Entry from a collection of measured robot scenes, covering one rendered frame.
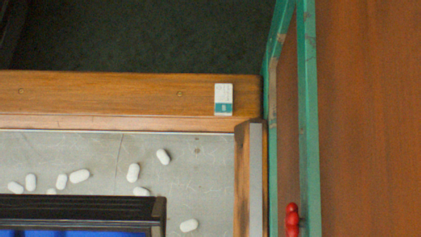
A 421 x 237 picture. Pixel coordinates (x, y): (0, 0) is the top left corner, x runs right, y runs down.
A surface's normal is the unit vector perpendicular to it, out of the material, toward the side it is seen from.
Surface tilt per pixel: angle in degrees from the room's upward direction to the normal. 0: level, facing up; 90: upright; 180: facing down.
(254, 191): 0
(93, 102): 0
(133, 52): 0
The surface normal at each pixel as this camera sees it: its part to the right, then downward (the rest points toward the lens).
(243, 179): -0.92, -0.12
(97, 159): 0.00, -0.25
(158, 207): 0.02, -0.96
